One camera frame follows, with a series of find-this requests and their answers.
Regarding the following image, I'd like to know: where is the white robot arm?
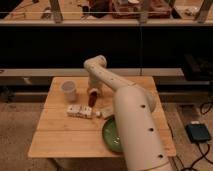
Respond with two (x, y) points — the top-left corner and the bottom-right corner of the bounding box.
(84, 55), (172, 171)

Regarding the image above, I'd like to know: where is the red pepper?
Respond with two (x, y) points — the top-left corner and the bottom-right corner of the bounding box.
(88, 94), (97, 107)

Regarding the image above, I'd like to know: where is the translucent plastic cup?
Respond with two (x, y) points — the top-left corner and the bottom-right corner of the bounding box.
(60, 80), (77, 102)

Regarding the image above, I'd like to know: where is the black floor cable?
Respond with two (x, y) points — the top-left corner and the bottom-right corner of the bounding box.
(171, 141), (213, 171)

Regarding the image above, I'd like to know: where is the green round plate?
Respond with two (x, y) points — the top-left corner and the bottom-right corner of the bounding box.
(102, 117), (122, 153)

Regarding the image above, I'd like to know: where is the black pedal box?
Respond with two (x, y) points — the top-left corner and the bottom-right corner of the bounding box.
(185, 124), (212, 143)

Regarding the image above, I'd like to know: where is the beige sponge block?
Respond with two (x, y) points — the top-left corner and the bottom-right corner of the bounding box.
(101, 109), (114, 119)

